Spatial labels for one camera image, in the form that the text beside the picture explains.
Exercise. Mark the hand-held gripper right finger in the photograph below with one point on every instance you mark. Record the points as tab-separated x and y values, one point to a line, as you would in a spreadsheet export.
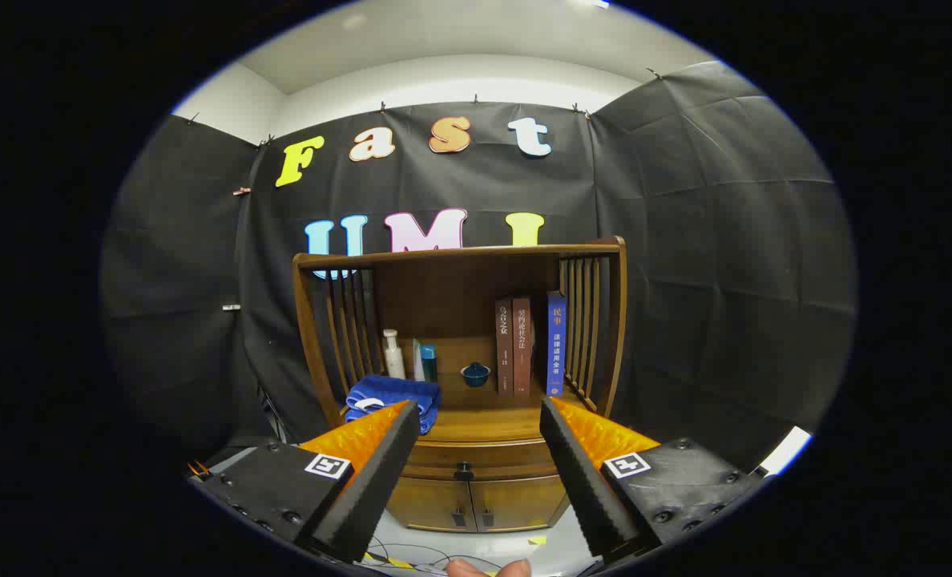
588	497

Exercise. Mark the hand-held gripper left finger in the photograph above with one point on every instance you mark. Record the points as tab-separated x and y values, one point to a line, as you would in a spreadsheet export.
372	497

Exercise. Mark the wooden drawer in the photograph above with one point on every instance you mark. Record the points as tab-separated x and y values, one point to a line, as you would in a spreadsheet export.
508	461

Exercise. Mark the wooden cabinet door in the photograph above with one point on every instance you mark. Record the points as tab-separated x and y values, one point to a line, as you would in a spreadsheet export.
432	505
524	501

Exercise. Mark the wooden countertop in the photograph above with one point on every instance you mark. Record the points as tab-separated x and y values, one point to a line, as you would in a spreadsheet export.
492	417

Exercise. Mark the wooden cabinet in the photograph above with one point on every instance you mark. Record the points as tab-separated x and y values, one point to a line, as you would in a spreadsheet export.
444	296

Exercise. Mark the yellow black floor tape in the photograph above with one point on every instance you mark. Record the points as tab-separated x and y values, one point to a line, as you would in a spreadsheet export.
400	563

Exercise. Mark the folded blue towel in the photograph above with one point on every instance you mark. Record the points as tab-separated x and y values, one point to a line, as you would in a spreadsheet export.
392	393

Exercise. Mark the white pump bottle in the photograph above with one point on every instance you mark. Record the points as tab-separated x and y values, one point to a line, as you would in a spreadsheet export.
394	361

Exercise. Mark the blue capped clear bottle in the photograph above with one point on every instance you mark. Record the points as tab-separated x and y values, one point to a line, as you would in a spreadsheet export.
429	365

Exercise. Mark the blue book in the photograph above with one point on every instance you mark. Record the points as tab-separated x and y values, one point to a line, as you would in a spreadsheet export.
556	344

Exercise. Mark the reddish brown book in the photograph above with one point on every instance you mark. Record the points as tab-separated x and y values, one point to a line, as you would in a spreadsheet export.
522	353

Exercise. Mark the blue lidded tea cup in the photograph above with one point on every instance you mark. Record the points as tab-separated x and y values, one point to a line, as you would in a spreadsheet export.
475	375

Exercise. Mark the dark brown book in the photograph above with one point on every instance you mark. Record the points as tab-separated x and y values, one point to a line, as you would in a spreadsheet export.
505	353

